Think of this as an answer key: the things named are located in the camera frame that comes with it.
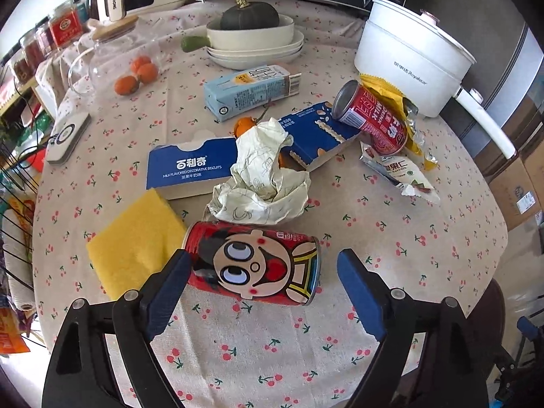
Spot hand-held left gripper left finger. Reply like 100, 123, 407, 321
41, 249, 194, 408

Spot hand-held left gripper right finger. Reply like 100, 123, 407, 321
337, 249, 496, 408

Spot red cartoon drink can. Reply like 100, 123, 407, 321
331, 79, 409, 156
182, 220, 321, 307

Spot yellow snack wrapper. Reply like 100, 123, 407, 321
359, 73, 439, 171

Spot yellow sponge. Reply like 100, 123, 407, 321
86, 188, 190, 302

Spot cherry print tablecloth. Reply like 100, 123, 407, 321
32, 0, 511, 408

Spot white snack wrapper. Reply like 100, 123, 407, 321
359, 141, 443, 205

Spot closed blue biscuit box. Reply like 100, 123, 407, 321
146, 137, 239, 200

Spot crumpled white paper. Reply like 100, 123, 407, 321
207, 118, 312, 225

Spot orange packet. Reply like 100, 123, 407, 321
0, 306, 31, 355

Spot open blue biscuit box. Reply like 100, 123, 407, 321
278, 101, 362, 173

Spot small tangerine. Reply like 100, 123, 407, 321
234, 106, 273, 139

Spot white flat device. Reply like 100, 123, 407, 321
46, 113, 92, 166

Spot cardboard box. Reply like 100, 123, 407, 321
487, 153, 544, 232

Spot light blue milk carton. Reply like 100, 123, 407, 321
203, 65, 303, 123

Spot white electric cooking pot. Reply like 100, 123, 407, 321
354, 0, 518, 159

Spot stack of white bowls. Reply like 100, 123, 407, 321
211, 45, 304, 71

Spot glass jar with wooden lid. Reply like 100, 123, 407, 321
68, 15, 166, 98

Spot white plate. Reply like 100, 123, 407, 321
207, 30, 305, 62

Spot grey refrigerator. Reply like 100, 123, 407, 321
438, 17, 544, 171

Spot stacked white bowls and plates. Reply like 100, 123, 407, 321
181, 14, 296, 52

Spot small red label jar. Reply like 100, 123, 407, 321
34, 23, 54, 58
19, 32, 43, 69

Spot large red label jar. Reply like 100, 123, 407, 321
48, 0, 88, 49

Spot dark green pumpkin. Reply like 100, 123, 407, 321
220, 0, 281, 31

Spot black wire rack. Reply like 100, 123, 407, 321
0, 136, 47, 349

